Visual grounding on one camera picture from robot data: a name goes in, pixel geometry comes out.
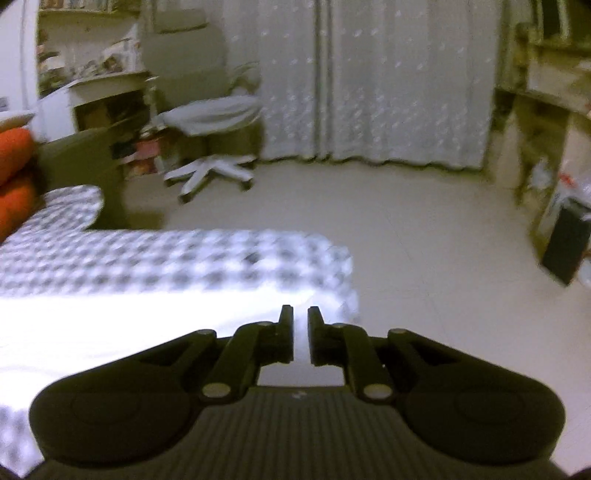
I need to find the white desk with clutter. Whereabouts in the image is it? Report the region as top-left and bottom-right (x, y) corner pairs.
(35, 1), (148, 160)

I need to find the dark green sofa armrest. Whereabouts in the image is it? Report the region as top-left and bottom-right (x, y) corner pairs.
(37, 128), (163, 230)

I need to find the grey star pattern curtain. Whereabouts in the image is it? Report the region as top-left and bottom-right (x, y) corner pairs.
(207, 1), (501, 170)

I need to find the upper red puffy cushion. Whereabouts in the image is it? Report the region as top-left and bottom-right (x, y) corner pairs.
(0, 127), (36, 186)

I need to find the black bag on floor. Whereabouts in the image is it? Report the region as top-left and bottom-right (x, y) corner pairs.
(541, 197), (590, 286)

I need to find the grey white checkered bedspread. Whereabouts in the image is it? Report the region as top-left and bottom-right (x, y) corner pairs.
(1, 185), (359, 476)

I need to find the wooden shelf unit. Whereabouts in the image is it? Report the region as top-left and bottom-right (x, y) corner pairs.
(486, 1), (590, 244)

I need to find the white knit garment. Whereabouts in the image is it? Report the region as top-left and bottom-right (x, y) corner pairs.
(1, 286), (359, 411)

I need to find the cream pillow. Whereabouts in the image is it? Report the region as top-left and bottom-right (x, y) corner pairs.
(0, 110), (35, 133)

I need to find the red puffy cushion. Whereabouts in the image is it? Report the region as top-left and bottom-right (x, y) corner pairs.
(0, 175), (39, 242)
(0, 127), (36, 186)

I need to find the white swivel office chair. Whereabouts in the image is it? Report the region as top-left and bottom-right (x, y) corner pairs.
(140, 1), (262, 203)

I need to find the lower red puffy cushion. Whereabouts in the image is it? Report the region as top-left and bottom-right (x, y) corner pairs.
(0, 175), (39, 242)

